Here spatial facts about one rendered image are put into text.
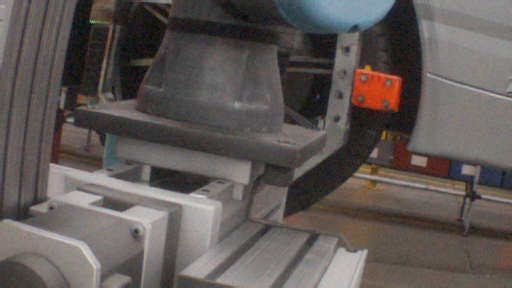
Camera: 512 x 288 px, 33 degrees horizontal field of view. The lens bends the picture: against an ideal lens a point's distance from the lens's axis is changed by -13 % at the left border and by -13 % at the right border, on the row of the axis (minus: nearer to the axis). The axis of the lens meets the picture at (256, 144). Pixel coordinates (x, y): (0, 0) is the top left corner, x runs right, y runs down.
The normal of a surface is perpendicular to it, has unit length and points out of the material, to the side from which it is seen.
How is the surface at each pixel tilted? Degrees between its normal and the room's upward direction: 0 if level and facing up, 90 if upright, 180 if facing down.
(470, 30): 90
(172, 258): 90
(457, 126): 90
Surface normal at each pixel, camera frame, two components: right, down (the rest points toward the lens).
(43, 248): -0.18, 0.07
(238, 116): 0.44, 0.16
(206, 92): 0.00, -0.21
